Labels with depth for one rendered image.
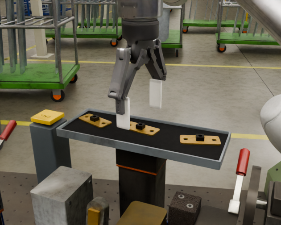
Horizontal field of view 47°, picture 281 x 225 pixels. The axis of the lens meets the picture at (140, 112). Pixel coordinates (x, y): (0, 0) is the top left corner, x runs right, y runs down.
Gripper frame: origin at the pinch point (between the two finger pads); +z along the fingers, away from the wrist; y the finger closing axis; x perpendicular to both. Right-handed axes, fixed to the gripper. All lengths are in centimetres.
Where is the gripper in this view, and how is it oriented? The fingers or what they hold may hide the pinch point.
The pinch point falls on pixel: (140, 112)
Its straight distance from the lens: 72.2
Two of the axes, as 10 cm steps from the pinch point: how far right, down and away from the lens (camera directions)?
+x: 8.5, 2.0, -4.9
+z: 0.0, 9.2, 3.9
